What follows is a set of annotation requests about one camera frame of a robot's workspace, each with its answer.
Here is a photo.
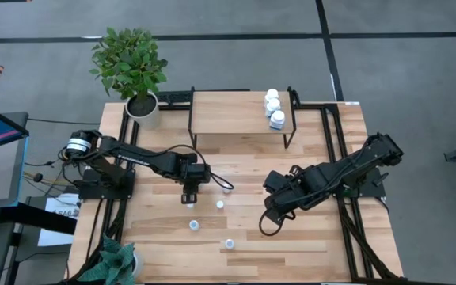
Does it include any small white plant pot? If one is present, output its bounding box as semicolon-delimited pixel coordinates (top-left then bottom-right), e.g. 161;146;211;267
131;253;145;278

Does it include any bundle of loose wires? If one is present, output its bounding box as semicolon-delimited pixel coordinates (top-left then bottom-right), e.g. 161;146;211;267
22;156;79;196

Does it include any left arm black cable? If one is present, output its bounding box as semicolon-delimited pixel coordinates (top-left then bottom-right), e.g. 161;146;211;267
164;144;236;191

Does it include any black monitor stand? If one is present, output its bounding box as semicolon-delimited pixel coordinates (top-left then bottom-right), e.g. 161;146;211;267
0;201;78;235

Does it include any wooden shelf with black frame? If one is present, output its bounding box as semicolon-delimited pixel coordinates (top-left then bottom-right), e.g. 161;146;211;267
188;86;298;150

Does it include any small teal leaf plant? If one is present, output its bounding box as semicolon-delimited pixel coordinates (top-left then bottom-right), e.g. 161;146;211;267
76;235;136;285

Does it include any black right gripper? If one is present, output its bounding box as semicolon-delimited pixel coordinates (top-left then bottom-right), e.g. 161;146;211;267
262;169;305;222

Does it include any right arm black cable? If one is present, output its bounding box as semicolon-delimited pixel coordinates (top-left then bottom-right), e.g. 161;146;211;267
258;207;291;238

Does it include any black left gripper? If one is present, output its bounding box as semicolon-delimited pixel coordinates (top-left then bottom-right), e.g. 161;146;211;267
180;181;200;205

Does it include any white paper sheet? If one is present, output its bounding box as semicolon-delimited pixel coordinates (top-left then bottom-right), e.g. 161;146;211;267
36;192;81;247

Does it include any beige round plant pot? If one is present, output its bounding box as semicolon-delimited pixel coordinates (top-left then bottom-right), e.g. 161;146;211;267
124;91;161;130

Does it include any leafy green tree plant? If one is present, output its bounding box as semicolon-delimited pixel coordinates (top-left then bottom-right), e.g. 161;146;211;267
89;26;169;101

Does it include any black aluminium table frame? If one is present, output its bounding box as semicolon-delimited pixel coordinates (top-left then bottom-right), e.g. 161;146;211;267
67;85;405;285

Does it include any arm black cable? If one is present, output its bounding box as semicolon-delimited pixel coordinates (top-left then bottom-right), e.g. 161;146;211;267
258;207;291;238
164;144;236;191

